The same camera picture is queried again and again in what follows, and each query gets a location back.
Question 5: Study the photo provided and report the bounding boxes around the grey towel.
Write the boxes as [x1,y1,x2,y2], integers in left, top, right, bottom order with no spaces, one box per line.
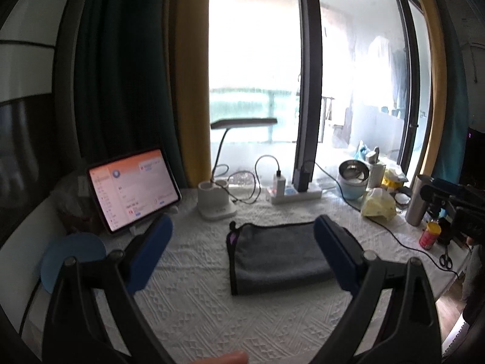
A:
[226,222,336,295]

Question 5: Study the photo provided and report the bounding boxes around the black charger cable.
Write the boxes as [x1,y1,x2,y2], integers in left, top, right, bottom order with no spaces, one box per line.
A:
[227,155,283,204]

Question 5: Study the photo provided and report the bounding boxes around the yellow tissue pack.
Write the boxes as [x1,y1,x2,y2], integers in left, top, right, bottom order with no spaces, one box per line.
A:
[360,187,398,221]

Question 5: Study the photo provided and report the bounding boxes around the white desk lamp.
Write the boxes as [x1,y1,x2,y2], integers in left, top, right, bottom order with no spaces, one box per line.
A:
[197,118,278,221]

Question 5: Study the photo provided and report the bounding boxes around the person's left hand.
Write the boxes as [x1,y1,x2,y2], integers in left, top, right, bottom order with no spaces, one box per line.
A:
[197,351,250,364]

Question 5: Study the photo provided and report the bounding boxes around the person's grey clothing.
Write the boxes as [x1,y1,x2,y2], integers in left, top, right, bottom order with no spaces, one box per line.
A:
[460,243,485,325]

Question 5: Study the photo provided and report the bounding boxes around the clear plastic bag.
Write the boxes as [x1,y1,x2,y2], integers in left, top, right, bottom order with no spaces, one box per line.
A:
[53,180,107,236]

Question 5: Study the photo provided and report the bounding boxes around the white textured tablecloth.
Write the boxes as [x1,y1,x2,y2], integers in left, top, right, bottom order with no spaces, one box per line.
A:
[23,187,468,364]

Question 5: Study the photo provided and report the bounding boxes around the dark green curtain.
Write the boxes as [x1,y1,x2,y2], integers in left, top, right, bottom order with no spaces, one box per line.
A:
[74,0,182,188]

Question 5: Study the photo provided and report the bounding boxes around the teal curtain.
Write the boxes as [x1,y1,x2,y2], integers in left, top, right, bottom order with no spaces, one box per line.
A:
[432,0,471,183]

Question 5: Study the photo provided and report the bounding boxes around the yellow curtain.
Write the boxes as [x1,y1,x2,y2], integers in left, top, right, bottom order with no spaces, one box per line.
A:
[163,0,211,189]
[407,0,450,179]

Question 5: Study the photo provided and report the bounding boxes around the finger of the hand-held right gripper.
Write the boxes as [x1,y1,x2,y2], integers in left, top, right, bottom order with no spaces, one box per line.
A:
[420,176,461,200]

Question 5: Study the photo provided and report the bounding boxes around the black power adapter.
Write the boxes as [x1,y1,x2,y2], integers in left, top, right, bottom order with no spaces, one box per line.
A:
[292,161,316,193]

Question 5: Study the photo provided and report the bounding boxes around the yellow bag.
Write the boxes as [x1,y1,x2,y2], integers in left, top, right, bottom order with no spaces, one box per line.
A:
[383,167,410,191]

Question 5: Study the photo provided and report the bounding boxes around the white power strip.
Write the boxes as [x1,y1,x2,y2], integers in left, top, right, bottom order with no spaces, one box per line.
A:
[265,184,323,204]

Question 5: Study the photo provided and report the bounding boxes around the light blue steel pot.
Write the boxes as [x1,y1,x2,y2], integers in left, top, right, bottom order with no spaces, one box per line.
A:
[337,159,371,200]

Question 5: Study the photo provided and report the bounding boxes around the blue round pad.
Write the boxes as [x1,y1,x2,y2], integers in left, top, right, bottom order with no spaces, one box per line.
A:
[41,233,107,294]

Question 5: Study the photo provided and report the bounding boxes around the steel tumbler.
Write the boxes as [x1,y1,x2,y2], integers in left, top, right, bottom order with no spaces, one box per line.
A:
[405,174,433,227]

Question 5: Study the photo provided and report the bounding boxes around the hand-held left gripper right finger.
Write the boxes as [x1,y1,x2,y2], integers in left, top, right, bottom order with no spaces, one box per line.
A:
[314,214,442,364]

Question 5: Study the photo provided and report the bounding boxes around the red can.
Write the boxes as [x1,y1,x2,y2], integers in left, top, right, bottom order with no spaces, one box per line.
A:
[419,222,442,251]

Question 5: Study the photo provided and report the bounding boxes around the long black cable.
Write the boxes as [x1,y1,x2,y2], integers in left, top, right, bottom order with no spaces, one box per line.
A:
[314,162,460,274]

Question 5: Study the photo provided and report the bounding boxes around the dark window frame post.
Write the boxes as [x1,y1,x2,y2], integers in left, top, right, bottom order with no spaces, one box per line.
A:
[292,0,323,183]

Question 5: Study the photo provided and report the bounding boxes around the white bottle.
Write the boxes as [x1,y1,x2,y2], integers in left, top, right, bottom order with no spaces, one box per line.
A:
[366,147,387,190]

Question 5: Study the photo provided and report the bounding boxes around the tablet computer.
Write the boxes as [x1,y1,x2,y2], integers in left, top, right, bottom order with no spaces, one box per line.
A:
[86,148,182,235]

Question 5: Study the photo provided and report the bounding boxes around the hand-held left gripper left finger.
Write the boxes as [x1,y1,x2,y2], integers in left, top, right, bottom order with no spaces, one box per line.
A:
[42,214,175,364]

